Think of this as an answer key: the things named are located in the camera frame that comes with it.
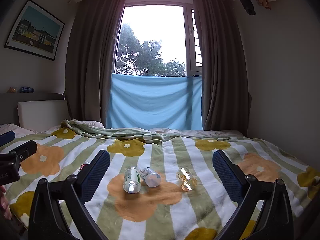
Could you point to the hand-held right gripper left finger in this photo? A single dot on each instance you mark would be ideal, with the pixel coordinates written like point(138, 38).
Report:
point(96, 173)

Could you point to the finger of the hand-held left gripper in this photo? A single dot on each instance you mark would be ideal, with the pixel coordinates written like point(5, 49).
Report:
point(6, 137)
point(23, 150)

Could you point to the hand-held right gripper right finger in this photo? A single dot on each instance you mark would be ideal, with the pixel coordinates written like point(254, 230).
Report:
point(226, 173)

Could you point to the person's left hand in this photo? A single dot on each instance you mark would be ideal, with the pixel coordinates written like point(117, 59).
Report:
point(3, 205)

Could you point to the white cushion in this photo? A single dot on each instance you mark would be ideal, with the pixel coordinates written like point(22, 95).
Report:
point(42, 115)

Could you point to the green fleece blanket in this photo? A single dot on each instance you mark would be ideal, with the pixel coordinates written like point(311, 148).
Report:
point(112, 132)

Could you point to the small orange toy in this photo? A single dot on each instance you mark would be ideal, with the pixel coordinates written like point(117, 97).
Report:
point(12, 89)

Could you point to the grey headboard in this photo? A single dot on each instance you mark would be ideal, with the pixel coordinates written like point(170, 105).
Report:
point(37, 96)

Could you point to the small blue toy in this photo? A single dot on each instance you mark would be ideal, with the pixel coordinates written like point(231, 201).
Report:
point(26, 89)

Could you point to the striped flower blanket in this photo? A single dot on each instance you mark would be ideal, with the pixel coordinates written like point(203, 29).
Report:
point(162, 217)

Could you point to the blue cloth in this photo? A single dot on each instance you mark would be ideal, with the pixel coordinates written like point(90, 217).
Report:
point(152, 102)

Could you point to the brown curtain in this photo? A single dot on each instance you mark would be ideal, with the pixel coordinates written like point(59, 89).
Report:
point(222, 75)
point(92, 62)

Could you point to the framed picture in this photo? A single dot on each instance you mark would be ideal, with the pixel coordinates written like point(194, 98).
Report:
point(35, 30)

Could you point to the window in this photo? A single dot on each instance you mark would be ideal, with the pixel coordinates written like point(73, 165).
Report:
point(152, 25)

